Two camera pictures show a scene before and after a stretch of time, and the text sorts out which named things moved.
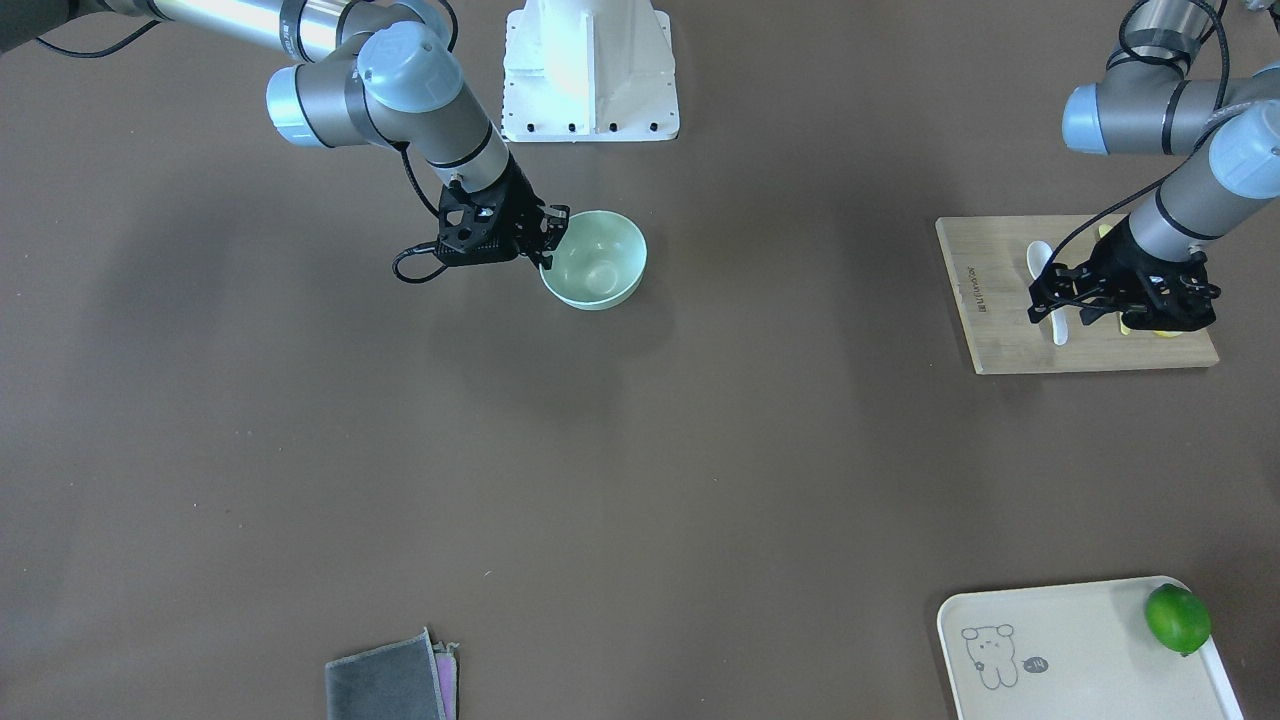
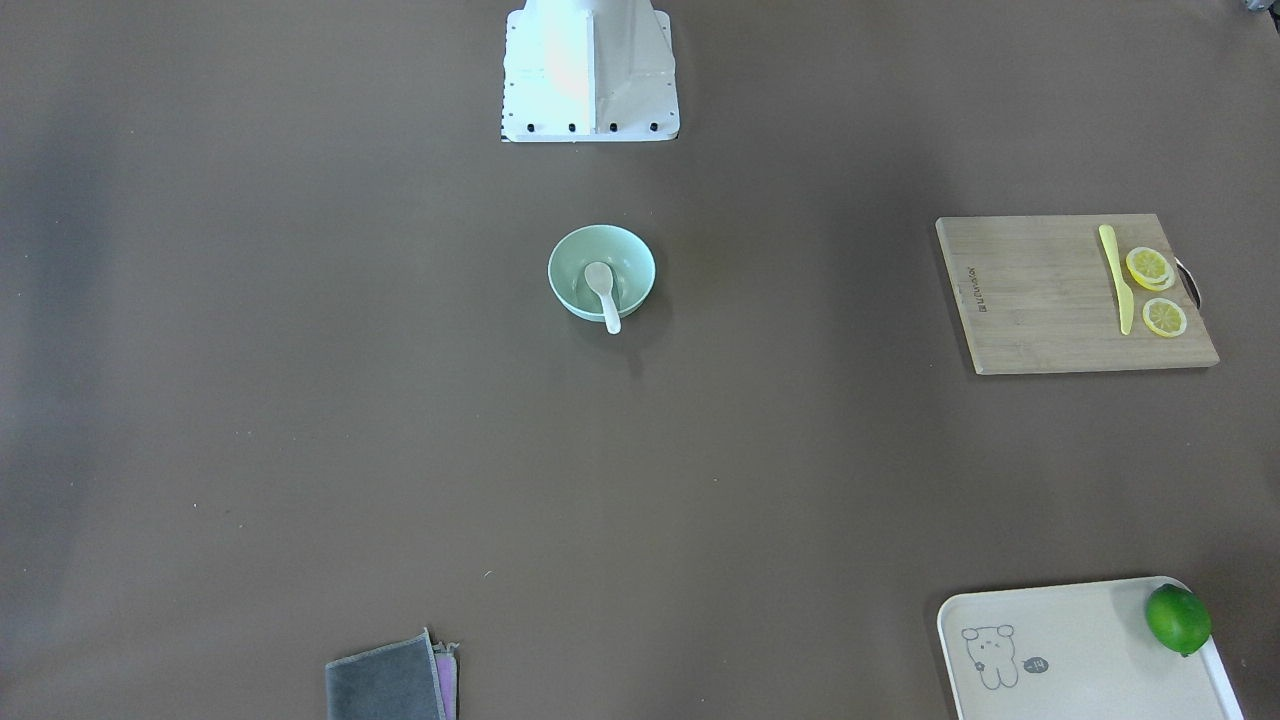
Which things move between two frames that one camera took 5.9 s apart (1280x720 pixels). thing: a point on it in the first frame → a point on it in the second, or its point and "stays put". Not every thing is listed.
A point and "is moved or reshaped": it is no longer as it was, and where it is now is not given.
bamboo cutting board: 986,262 stays put
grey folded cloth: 397,681 stays put
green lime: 1177,619 stays put
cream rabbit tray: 1077,651 stays put
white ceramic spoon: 1039,255 → 599,276
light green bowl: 598,262 is moved or reshaped
